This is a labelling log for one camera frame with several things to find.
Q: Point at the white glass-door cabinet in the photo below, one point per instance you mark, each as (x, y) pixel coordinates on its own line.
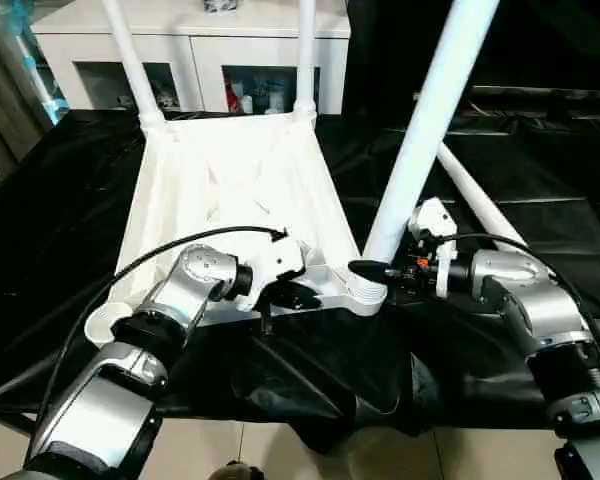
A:
(230, 30)

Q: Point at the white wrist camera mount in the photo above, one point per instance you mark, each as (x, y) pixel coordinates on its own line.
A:
(285, 255)
(432, 215)

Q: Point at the grey curtain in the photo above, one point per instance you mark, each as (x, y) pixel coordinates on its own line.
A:
(5, 85)

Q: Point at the silver bowl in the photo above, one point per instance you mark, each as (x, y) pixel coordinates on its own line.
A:
(220, 5)

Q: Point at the black mat cloth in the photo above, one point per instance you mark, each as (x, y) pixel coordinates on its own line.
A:
(55, 225)

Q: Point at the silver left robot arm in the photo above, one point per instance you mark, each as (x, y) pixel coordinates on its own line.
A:
(95, 415)

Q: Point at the teal white patterned banner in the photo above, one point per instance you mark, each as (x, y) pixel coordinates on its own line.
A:
(45, 80)

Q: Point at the white plastic table top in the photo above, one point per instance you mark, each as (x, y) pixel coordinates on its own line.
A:
(220, 175)

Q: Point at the black backdrop cloth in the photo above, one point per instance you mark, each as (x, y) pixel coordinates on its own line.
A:
(555, 40)

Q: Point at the red bottle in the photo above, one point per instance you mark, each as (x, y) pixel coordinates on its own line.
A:
(234, 95)

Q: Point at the white plastic table leg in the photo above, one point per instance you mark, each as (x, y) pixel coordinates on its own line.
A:
(132, 60)
(425, 115)
(306, 60)
(480, 195)

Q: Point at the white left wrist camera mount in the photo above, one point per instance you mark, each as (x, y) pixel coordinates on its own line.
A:
(285, 255)

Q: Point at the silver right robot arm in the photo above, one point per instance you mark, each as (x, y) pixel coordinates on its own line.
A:
(545, 300)

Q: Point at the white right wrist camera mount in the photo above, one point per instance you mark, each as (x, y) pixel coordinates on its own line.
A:
(432, 215)

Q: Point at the white can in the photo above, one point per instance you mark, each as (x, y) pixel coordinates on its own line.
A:
(248, 105)

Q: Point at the small brown rounded object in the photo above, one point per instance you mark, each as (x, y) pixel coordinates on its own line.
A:
(237, 472)

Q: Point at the blue white printed mug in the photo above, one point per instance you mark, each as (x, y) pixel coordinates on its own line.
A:
(275, 102)

